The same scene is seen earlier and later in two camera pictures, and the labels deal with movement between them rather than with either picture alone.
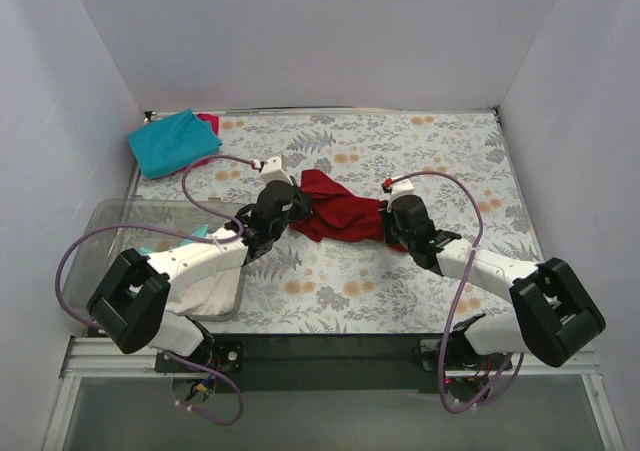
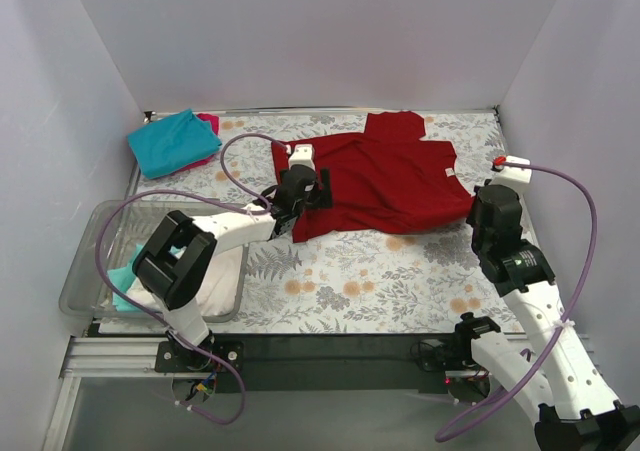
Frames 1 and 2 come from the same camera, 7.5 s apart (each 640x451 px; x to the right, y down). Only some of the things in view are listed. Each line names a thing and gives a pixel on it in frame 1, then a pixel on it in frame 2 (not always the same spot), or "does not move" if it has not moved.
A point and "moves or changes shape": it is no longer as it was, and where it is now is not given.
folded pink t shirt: [215, 124] does not move
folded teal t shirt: [172, 145] does not move
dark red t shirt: [333, 213] moves or changes shape
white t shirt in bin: [212, 295] does not move
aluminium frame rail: [99, 357] does not move
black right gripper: [388, 225] → [480, 191]
